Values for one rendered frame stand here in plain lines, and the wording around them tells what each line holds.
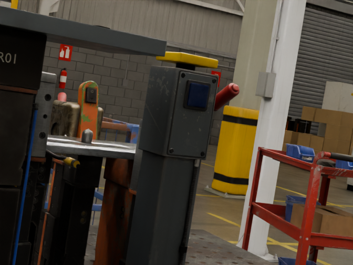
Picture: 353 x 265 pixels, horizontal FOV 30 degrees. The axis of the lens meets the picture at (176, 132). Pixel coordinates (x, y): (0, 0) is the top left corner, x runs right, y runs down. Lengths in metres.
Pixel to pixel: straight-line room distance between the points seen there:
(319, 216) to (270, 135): 1.89
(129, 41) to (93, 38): 0.04
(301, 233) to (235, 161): 5.05
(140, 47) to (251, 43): 7.40
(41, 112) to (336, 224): 2.39
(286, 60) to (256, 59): 3.21
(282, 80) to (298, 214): 1.86
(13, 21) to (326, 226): 2.58
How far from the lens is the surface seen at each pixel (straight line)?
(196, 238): 1.98
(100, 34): 0.73
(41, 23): 0.70
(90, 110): 1.32
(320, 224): 3.12
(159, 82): 0.85
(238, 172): 8.12
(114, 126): 3.01
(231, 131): 8.09
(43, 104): 0.91
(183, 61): 0.83
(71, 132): 1.31
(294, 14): 5.01
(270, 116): 4.92
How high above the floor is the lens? 1.10
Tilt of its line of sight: 3 degrees down
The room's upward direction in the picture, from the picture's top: 9 degrees clockwise
